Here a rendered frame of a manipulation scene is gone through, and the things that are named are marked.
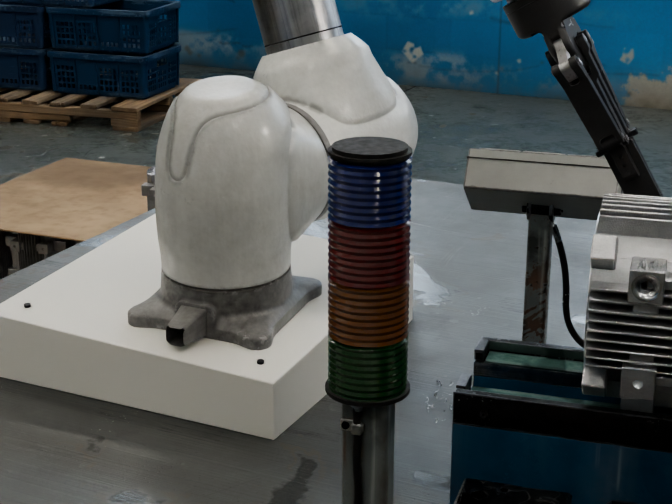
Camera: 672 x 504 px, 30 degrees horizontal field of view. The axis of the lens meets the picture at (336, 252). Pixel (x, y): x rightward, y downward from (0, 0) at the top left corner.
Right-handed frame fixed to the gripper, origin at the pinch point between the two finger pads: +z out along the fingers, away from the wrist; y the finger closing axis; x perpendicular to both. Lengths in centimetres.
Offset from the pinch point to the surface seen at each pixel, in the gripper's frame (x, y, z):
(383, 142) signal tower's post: 8.3, -34.9, -16.7
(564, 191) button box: 10.3, 15.3, 1.4
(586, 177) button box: 7.7, 16.5, 1.3
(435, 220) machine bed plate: 47, 80, 9
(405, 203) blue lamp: 8.4, -36.6, -12.3
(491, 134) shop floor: 140, 479, 48
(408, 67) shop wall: 194, 587, 4
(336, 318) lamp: 16.6, -38.3, -7.1
